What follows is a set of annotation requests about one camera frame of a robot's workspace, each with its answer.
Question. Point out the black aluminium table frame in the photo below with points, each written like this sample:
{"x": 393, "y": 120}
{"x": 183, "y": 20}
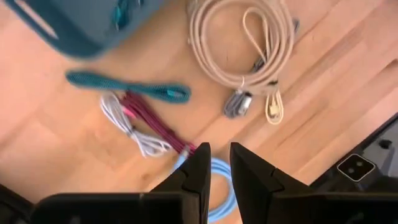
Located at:
{"x": 326, "y": 183}

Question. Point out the small teal plastic bin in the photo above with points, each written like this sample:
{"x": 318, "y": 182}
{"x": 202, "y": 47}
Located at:
{"x": 84, "y": 28}

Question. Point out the small black square device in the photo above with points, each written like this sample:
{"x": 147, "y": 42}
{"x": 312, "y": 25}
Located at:
{"x": 356, "y": 167}

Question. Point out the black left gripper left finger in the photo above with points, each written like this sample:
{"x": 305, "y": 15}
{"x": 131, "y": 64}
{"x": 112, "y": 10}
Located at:
{"x": 124, "y": 208}

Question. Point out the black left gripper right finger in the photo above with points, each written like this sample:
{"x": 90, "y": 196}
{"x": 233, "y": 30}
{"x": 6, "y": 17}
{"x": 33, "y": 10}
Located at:
{"x": 295, "y": 208}

